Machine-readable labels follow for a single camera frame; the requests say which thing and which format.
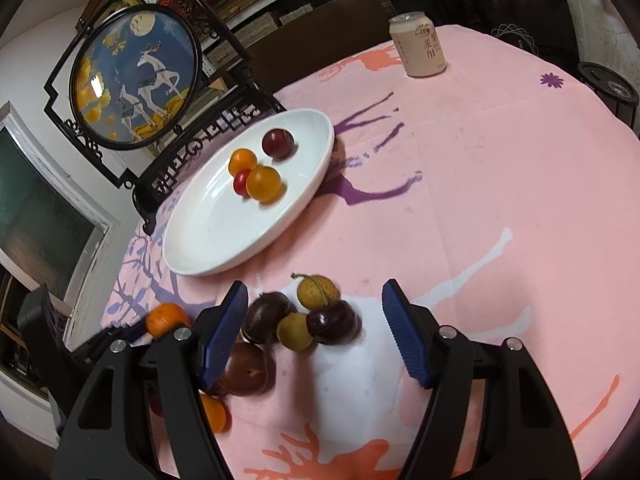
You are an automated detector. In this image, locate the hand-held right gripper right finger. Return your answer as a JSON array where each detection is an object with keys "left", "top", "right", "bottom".
[{"left": 381, "top": 280, "right": 583, "bottom": 480}]

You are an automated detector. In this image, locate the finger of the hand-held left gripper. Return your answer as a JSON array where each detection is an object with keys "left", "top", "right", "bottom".
[{"left": 65, "top": 324, "right": 151, "bottom": 367}]

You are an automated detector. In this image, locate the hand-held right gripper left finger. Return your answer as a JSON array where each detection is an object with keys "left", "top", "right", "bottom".
[{"left": 60, "top": 281, "right": 249, "bottom": 480}]

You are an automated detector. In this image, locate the dark brown round fruit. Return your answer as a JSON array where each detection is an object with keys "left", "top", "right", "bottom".
[{"left": 241, "top": 291, "right": 297, "bottom": 346}]

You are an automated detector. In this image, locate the yellow longan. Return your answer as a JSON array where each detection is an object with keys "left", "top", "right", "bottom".
[{"left": 276, "top": 312, "right": 315, "bottom": 352}]

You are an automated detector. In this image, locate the white oval plate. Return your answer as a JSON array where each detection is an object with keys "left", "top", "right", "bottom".
[{"left": 162, "top": 108, "right": 335, "bottom": 277}]

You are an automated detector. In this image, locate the pink printed tablecloth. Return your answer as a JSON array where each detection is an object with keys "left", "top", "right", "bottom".
[{"left": 100, "top": 24, "right": 640, "bottom": 480}]

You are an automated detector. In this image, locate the black wooden chair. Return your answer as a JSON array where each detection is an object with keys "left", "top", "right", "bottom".
[{"left": 42, "top": 0, "right": 287, "bottom": 236}]

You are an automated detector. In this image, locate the beige beverage can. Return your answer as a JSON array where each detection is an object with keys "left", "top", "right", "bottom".
[{"left": 389, "top": 11, "right": 447, "bottom": 79}]

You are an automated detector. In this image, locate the brown wooden chair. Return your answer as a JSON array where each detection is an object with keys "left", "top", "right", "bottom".
[{"left": 247, "top": 0, "right": 396, "bottom": 96}]

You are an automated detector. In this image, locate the black round stool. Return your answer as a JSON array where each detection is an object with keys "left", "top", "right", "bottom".
[{"left": 576, "top": 61, "right": 640, "bottom": 128}]

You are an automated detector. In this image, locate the white window frame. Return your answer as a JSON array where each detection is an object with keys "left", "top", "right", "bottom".
[{"left": 0, "top": 101, "right": 116, "bottom": 321}]

